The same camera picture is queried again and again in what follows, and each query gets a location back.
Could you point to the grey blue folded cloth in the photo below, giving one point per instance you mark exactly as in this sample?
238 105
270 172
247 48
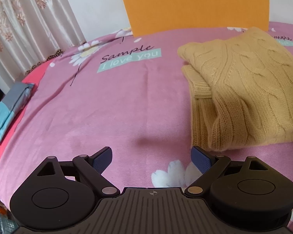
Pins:
13 102

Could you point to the mustard cable-knit cardigan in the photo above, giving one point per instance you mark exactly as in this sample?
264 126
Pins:
241 91

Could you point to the pink printed bed sheet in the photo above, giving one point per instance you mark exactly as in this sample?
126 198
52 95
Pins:
130 94

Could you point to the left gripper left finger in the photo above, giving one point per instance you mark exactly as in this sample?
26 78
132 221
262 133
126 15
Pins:
90 169

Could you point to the red mattress edge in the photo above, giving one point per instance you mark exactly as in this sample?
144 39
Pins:
33 77

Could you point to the orange headboard panel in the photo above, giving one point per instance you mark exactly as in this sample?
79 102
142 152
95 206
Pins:
152 16

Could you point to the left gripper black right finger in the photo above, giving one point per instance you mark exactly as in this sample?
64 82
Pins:
211 168

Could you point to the beige floral curtain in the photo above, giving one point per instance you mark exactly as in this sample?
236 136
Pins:
31 31

